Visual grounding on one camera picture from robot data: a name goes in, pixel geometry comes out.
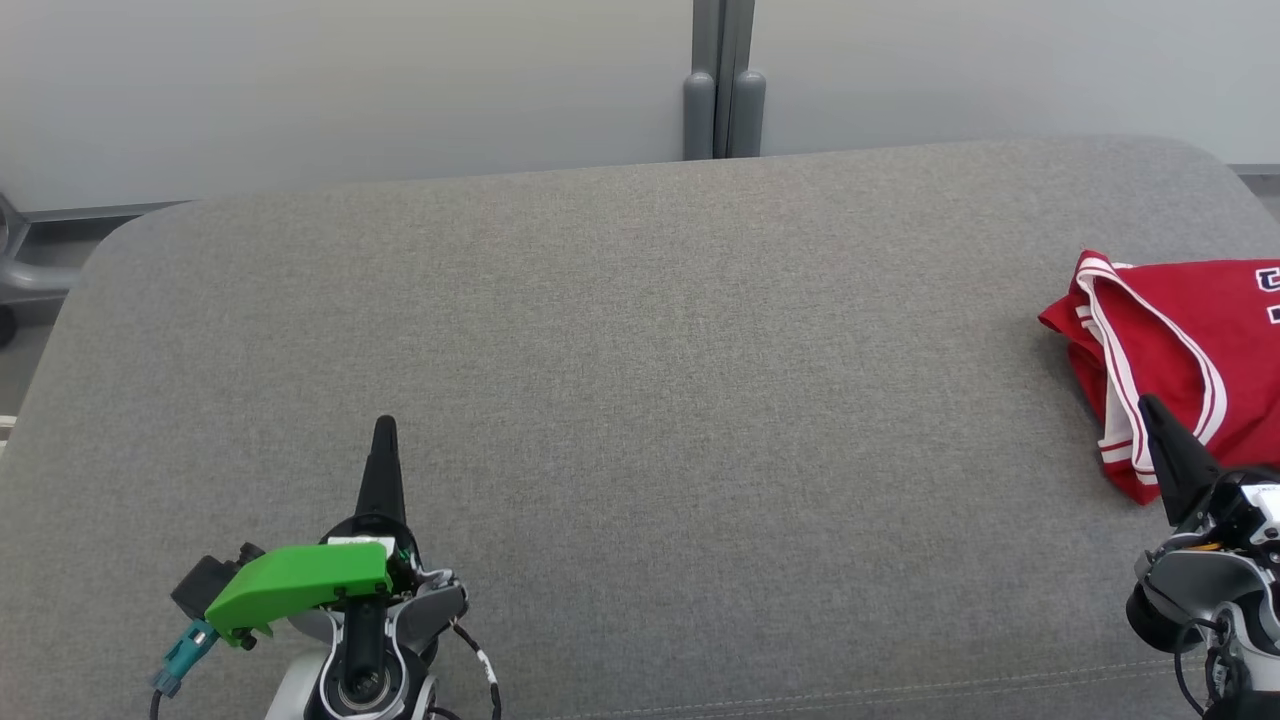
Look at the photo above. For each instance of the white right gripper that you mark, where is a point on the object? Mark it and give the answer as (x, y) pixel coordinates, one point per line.
(1240, 510)

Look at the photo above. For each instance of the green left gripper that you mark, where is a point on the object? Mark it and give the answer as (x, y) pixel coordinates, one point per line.
(300, 580)

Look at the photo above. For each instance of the red white jersey shirt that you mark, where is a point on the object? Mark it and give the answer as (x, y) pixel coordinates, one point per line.
(1180, 330)

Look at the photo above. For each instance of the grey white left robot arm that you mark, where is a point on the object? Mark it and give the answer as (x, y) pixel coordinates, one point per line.
(365, 670)

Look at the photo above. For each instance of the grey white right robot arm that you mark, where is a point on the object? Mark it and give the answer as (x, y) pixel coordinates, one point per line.
(1190, 580)

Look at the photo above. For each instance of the grey fabric sofa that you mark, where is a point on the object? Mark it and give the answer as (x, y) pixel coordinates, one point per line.
(640, 350)

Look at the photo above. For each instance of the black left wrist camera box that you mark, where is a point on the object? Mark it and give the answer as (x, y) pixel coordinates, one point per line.
(200, 585)

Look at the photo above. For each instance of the grey partition post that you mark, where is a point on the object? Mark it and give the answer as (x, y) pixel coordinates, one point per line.
(725, 100)

